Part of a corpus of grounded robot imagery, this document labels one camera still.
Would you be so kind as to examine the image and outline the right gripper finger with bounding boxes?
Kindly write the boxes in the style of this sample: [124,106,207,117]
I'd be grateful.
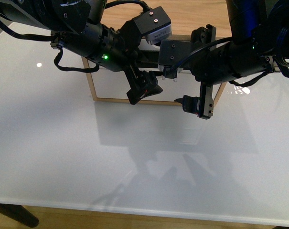
[174,95,200,115]
[126,71,163,105]

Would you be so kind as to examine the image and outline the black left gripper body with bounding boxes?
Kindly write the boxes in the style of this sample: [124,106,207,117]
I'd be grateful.
[115,20,164,105]

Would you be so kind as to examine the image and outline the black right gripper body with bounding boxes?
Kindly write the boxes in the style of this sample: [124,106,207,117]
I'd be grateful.
[158,24,216,119]

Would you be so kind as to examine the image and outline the wooden drawer cabinet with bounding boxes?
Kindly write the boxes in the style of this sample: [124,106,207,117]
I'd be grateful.
[81,0,233,106]

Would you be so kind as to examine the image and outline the dark table leg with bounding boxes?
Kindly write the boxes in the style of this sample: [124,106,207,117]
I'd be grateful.
[0,203,39,228]

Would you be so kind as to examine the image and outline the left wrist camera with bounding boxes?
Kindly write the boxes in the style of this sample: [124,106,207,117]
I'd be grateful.
[134,6,172,45]

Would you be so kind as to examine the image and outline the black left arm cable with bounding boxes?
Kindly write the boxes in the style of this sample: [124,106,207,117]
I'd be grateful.
[0,11,101,72]

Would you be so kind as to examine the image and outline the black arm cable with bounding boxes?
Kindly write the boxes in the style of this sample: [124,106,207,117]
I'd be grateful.
[0,11,101,72]
[230,0,289,87]

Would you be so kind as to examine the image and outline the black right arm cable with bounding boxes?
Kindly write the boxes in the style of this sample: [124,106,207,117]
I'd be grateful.
[230,0,289,87]

